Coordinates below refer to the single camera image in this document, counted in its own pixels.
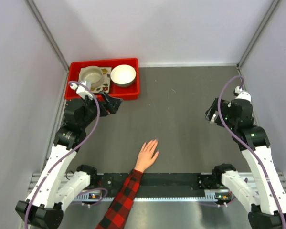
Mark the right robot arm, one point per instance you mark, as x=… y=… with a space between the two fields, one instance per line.
x=265 y=205

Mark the grey cable duct rail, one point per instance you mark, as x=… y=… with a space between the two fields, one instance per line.
x=207 y=196

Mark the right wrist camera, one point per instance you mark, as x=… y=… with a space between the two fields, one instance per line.
x=240 y=93

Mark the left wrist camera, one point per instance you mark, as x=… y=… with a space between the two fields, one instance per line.
x=82 y=89

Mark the red plaid sleeve forearm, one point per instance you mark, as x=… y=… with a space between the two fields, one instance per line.
x=118 y=211

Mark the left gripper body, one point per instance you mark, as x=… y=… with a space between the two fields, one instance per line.
x=103 y=109

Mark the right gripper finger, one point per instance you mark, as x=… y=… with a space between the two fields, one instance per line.
x=214 y=106
x=210 y=115

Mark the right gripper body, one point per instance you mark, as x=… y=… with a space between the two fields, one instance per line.
x=224 y=110

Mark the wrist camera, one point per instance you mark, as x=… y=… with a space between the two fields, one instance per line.
x=240 y=93
x=82 y=89

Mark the floral square plate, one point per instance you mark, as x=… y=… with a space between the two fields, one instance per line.
x=105 y=86

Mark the person's hand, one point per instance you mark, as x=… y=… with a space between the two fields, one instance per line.
x=147 y=156

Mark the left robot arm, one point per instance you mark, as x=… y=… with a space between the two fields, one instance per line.
x=44 y=207

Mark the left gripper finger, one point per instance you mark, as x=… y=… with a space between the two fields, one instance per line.
x=113 y=104
x=105 y=95

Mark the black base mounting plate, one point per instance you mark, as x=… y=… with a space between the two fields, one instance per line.
x=161 y=185

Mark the beige ceramic bowl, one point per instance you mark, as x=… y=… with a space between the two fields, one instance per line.
x=93 y=74

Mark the white ceramic bowl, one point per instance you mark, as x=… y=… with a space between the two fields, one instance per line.
x=123 y=75

